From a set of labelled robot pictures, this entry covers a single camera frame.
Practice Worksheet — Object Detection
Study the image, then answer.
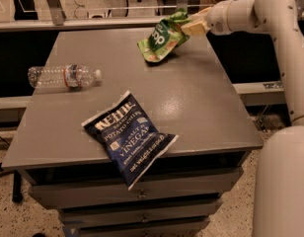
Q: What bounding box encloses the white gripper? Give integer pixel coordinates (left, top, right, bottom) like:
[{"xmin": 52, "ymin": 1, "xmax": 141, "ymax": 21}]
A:
[{"xmin": 181, "ymin": 0, "xmax": 258, "ymax": 36}]

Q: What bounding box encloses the green rice chip bag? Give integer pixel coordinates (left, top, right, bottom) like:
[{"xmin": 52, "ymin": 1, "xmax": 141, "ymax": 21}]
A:
[{"xmin": 137, "ymin": 9, "xmax": 190, "ymax": 63}]

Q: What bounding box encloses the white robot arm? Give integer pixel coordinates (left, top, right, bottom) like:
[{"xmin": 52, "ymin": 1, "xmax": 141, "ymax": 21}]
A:
[{"xmin": 183, "ymin": 0, "xmax": 304, "ymax": 237}]

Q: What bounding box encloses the blue kettle chip bag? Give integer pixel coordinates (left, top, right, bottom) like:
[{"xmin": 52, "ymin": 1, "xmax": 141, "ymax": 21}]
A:
[{"xmin": 82, "ymin": 91, "xmax": 178, "ymax": 190}]

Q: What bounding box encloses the grey drawer cabinet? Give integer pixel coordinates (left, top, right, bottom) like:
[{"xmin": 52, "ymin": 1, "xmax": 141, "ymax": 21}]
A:
[{"xmin": 3, "ymin": 29, "xmax": 263, "ymax": 237}]

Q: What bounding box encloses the clear plastic water bottle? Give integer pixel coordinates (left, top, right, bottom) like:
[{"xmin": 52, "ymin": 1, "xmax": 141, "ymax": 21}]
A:
[{"xmin": 28, "ymin": 64, "xmax": 102, "ymax": 89}]

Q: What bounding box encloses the person in dark trousers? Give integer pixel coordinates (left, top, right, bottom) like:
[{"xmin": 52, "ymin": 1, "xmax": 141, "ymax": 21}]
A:
[{"xmin": 14, "ymin": 0, "xmax": 38, "ymax": 21}]

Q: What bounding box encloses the metal railing frame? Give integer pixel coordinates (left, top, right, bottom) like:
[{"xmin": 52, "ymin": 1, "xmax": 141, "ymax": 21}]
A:
[{"xmin": 0, "ymin": 0, "xmax": 304, "ymax": 34}]

